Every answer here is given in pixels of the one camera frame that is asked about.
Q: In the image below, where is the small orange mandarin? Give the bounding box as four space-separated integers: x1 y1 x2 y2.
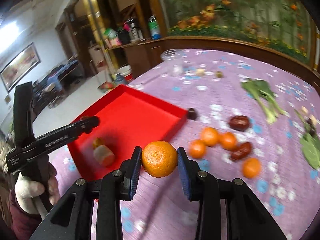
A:
92 137 105 150

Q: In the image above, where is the small white corn block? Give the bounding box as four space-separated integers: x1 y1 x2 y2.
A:
93 145 114 166

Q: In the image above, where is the dark red jujube date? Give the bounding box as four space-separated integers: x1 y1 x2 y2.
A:
228 115 250 132
230 142 253 161

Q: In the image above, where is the dark purple plum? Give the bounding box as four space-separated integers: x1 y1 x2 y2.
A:
187 108 198 120

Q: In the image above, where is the left gloved hand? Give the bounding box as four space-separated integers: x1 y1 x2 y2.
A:
0 139 61 215

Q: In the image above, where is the red shallow box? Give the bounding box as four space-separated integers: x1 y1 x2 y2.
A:
68 85 187 183

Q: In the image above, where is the white red bucket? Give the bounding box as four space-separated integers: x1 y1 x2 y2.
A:
117 65 133 82

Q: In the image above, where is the framed landscape painting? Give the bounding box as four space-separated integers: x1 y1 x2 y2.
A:
1 42 41 92

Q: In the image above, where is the large green leaf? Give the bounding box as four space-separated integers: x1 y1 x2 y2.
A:
295 110 319 170

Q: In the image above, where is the purple floral tablecloth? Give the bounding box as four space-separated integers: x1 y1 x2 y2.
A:
130 50 319 239

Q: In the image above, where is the steel thermos kettle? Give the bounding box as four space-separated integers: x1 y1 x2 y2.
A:
127 17 143 42

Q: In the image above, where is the clear plastic cup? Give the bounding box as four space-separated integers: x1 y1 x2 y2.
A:
161 49 183 77

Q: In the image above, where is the dark plum on leaf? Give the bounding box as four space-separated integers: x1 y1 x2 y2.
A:
308 125 317 137

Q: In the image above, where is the green label water bottle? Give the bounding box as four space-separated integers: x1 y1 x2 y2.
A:
148 15 161 40

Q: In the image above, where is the small white corn piece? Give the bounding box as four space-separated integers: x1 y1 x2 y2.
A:
195 68 206 77

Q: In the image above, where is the bok choy bunch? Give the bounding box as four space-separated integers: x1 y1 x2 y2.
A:
241 78 286 124

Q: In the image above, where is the green olive fruit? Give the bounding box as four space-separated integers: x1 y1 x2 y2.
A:
215 71 223 79

